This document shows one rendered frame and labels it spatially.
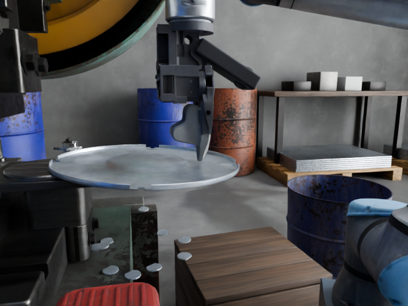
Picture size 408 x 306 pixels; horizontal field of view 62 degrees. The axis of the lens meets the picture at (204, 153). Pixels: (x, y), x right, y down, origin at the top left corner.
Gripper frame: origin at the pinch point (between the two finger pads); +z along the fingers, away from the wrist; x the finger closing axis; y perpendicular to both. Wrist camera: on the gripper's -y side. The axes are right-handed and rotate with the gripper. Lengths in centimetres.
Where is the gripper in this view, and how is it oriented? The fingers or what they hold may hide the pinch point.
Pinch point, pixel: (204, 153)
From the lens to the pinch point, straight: 56.3
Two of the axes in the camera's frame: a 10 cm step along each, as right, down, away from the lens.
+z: 0.0, 9.8, 1.9
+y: -9.8, 0.4, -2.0
